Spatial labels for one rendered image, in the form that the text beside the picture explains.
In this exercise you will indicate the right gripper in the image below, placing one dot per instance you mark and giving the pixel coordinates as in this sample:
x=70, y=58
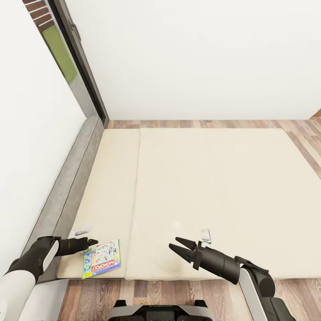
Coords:
x=206, y=258

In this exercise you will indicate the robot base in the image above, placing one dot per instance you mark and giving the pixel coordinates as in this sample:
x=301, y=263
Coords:
x=198, y=312

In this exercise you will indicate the bed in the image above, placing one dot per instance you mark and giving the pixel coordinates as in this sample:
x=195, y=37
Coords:
x=252, y=188

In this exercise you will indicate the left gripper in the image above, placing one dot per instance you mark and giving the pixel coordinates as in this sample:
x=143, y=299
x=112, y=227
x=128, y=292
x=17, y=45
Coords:
x=77, y=245

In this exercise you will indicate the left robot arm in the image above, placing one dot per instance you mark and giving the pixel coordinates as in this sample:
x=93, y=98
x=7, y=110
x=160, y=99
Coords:
x=17, y=284

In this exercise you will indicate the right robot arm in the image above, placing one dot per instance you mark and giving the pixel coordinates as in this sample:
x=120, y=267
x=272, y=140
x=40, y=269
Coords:
x=256, y=283

